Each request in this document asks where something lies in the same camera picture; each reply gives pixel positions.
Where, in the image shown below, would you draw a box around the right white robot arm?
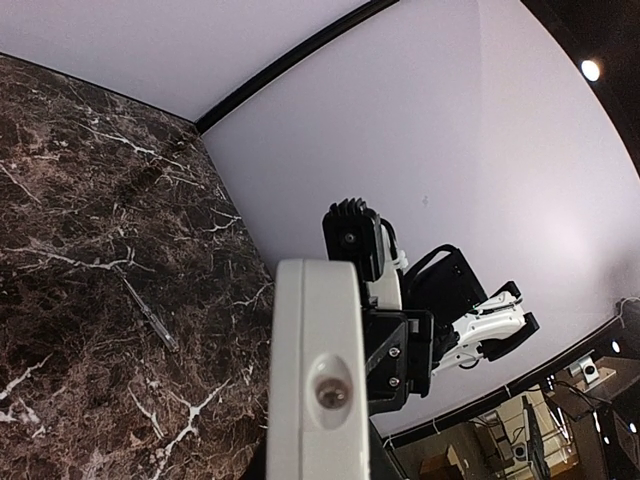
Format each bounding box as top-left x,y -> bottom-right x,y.
362,244 -> 539,416

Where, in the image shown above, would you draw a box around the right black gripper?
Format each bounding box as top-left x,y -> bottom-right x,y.
363,309 -> 434,415

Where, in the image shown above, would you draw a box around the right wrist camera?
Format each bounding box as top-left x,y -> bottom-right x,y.
322,198 -> 408,310

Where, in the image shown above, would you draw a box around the clear pen screwdriver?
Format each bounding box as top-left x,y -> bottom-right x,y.
116,268 -> 179,353

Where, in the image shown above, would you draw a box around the right black frame post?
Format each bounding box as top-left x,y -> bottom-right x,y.
195,0 -> 399,135

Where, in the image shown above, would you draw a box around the white remote green buttons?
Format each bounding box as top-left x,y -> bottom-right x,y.
266,259 -> 370,479

